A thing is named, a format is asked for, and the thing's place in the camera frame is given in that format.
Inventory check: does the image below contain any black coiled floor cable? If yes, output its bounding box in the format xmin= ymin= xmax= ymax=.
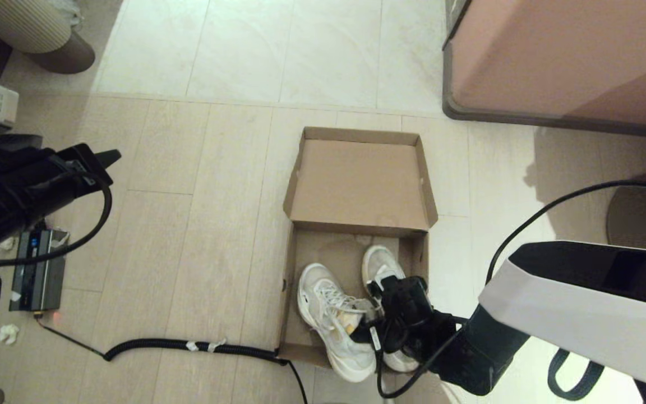
xmin=37 ymin=321 xmax=308 ymax=404

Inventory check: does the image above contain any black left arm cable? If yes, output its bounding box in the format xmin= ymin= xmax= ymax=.
xmin=0 ymin=185 xmax=114 ymax=267

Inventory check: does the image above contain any pink cabinet with dark plinth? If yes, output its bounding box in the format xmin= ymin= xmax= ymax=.
xmin=442 ymin=0 xmax=646 ymax=140

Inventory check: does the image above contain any ribbed beige cylinder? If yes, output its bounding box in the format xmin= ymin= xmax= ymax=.
xmin=0 ymin=0 xmax=80 ymax=54

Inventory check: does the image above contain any black right arm strap loop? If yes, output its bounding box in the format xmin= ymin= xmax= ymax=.
xmin=547 ymin=348 xmax=605 ymax=402

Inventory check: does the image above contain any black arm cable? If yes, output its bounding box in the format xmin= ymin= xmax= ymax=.
xmin=0 ymin=185 xmax=114 ymax=267
xmin=376 ymin=180 xmax=646 ymax=400

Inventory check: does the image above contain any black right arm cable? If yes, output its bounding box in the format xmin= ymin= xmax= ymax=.
xmin=376 ymin=180 xmax=646 ymax=400

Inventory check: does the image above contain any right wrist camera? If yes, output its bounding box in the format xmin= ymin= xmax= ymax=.
xmin=365 ymin=275 xmax=392 ymax=299

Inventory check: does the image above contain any white lace-up sneaker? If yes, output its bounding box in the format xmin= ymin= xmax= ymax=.
xmin=361 ymin=245 xmax=422 ymax=374
xmin=297 ymin=263 xmax=377 ymax=383

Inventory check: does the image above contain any dark power supply box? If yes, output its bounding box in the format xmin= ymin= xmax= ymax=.
xmin=10 ymin=227 xmax=70 ymax=312

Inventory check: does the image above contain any white crumpled plastic bag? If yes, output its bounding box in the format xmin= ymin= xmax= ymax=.
xmin=54 ymin=0 xmax=84 ymax=27

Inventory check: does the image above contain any brown cardboard shoe box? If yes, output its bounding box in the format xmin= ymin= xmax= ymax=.
xmin=278 ymin=127 xmax=439 ymax=372

